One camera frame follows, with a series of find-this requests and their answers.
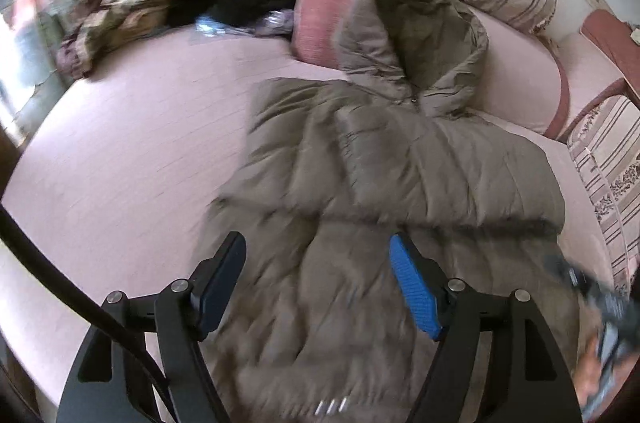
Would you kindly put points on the brown patterned blanket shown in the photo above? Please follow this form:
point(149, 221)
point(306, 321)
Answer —
point(125, 8)

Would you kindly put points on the olive puffer jacket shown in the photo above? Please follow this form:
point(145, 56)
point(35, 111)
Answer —
point(400, 163)

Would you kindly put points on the white cloth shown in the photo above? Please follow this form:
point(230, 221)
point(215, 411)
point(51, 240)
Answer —
point(636, 35)

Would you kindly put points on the stained glass window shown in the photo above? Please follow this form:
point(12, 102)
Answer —
point(27, 38)

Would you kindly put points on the pink quilted bed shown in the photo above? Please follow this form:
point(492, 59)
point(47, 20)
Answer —
point(150, 128)

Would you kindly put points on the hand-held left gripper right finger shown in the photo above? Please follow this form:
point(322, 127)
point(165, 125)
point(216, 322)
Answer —
point(412, 288)

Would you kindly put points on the pink padded headboard cushion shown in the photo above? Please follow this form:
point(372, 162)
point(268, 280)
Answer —
point(515, 73)
point(600, 33)

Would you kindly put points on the clear plastic bag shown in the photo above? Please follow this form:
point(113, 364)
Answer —
point(270, 24)

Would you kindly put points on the person's right hand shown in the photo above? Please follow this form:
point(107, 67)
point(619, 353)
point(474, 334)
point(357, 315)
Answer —
point(590, 373)

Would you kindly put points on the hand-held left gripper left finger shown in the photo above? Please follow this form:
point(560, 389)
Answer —
point(222, 283)

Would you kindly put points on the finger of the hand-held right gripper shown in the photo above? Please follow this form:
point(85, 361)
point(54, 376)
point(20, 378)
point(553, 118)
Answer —
point(562, 270)

